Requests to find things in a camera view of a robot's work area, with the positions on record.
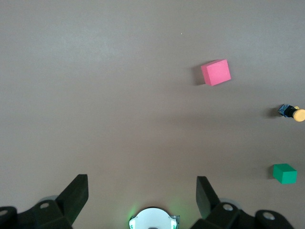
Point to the orange capped black push button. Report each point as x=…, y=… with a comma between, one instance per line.
x=299, y=115

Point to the brown table mat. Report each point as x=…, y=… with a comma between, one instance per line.
x=71, y=95

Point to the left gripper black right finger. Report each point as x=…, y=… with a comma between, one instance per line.
x=207, y=202

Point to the green foam cube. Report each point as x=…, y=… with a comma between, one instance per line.
x=284, y=174

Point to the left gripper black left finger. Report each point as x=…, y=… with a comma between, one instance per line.
x=74, y=198

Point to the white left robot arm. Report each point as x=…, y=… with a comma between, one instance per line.
x=152, y=217

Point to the pink foam cube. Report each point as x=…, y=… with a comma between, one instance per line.
x=215, y=72

